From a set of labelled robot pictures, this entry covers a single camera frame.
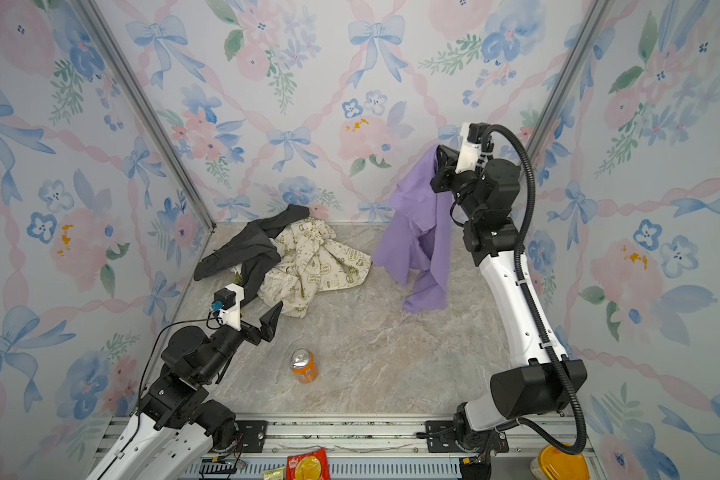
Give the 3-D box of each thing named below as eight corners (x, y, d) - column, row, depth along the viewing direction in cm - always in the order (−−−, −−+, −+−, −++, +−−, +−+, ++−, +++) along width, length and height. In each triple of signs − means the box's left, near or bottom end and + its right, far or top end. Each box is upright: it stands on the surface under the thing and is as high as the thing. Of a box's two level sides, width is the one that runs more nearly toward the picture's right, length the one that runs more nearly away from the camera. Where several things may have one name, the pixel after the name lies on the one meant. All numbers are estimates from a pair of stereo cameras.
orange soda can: (297, 384, 84) (289, 371, 75) (300, 363, 88) (292, 348, 79) (317, 384, 84) (311, 371, 75) (319, 363, 88) (313, 348, 79)
